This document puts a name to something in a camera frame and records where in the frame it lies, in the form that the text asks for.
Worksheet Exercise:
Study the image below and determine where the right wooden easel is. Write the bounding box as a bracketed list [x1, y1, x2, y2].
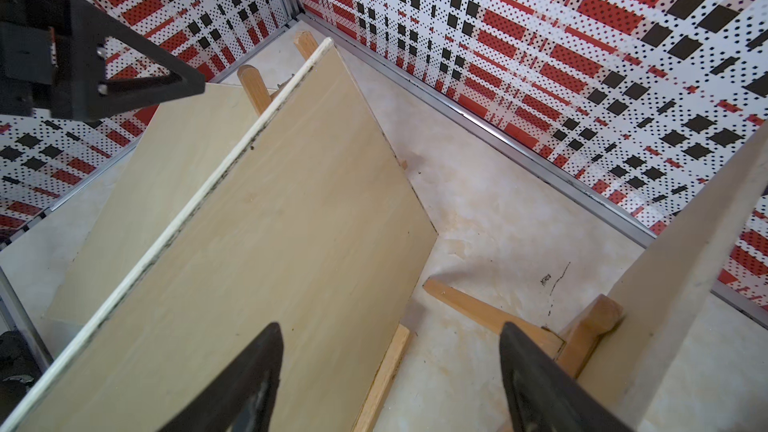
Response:
[423, 278, 624, 381]

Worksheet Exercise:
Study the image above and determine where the middle wooden easel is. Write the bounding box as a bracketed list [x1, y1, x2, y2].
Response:
[237, 65, 412, 431]

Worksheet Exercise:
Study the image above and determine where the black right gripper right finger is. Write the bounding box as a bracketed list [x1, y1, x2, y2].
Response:
[499, 322, 629, 432]

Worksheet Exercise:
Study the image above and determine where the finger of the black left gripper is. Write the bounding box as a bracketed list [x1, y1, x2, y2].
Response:
[65, 0, 206, 122]

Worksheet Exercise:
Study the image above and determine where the wooden easel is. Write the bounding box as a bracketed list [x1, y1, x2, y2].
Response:
[237, 65, 412, 431]
[423, 278, 624, 381]

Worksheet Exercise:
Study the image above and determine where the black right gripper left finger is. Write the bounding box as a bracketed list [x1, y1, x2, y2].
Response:
[161, 322, 284, 431]

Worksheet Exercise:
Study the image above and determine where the plywood board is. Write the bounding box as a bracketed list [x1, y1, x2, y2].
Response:
[577, 126, 767, 429]
[45, 84, 257, 325]
[3, 39, 437, 431]

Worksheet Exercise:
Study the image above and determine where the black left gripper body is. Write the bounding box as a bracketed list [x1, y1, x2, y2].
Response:
[1, 0, 74, 117]

